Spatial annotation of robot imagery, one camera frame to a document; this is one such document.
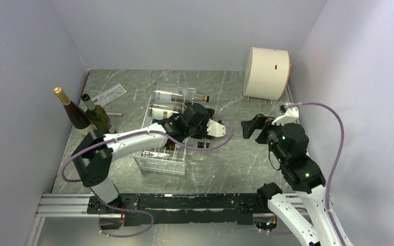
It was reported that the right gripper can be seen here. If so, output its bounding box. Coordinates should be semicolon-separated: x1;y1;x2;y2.
241;113;291;165

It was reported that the clear bottle cork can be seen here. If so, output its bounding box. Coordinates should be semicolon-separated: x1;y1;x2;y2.
154;89;210;104

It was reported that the clear bottle blue emblem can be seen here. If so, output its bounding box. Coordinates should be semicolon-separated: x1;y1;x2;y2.
149;102;187;123

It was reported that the green wine bottle white label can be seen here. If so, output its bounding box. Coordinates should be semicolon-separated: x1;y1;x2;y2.
81;94;117;134

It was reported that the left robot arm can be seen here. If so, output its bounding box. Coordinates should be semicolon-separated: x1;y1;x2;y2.
65;103;226;213

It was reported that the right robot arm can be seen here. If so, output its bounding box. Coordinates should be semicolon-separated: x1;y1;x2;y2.
241;114;352;245

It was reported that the dark green wine bottle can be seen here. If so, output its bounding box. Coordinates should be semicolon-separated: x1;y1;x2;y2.
185;101;215;116

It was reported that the clear bottle black gold cap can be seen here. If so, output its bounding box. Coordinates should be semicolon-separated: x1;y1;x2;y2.
156;139;211;152

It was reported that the amber bottle gold cap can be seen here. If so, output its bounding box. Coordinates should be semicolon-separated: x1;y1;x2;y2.
53;87;96;136

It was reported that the cream cylindrical appliance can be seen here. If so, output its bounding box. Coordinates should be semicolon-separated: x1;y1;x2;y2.
243;47;291;100

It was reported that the white red pen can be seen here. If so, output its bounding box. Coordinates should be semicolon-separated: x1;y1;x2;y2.
107;112;124;117

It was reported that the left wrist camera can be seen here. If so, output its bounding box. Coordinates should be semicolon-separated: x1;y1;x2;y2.
207;119;226;137

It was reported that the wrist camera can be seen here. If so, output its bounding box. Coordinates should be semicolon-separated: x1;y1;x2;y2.
271;105;299;126
207;119;226;137

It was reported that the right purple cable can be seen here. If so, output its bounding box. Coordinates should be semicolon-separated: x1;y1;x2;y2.
283;101;347;246

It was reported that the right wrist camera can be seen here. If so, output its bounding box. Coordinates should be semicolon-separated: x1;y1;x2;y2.
271;105;299;126

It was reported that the white wire wine rack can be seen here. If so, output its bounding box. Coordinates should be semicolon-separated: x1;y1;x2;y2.
133;85;187;175

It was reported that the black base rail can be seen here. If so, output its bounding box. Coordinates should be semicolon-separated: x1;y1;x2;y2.
86;193;271;227

